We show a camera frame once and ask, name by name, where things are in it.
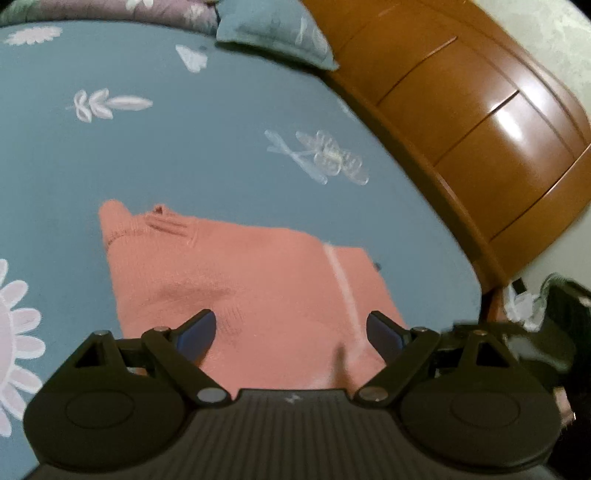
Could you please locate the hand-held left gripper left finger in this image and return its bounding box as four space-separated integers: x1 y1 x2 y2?
69 309 232 408

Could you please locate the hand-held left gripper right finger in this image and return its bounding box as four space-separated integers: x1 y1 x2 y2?
353 311 513 408

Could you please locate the pink striped knit sweater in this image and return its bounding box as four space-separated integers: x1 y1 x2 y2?
98 199 409 391

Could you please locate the white crumpled bag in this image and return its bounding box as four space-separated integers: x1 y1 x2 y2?
505 286 548 330

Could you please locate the wooden bed headboard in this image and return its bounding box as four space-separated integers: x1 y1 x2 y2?
300 0 591 296

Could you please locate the blue floral pillow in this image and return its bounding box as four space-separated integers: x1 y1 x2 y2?
216 0 340 71

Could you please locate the purple floral quilt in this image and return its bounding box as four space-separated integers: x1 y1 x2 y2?
0 0 220 35

